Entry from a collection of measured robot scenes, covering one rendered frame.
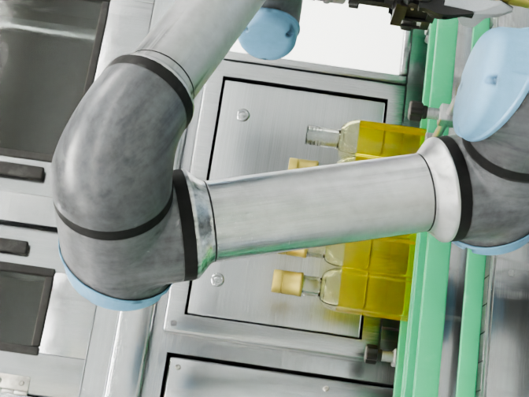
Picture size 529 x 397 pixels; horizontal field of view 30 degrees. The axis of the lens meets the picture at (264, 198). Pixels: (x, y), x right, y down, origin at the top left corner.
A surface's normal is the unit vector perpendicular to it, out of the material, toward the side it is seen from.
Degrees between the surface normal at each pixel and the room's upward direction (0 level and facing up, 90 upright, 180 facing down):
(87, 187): 77
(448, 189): 59
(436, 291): 90
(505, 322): 90
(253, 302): 90
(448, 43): 90
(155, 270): 109
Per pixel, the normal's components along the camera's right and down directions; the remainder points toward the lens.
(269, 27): -0.12, 0.76
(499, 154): -0.56, 0.61
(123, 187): 0.30, 0.34
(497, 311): 0.04, -0.29
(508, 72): -0.08, -0.11
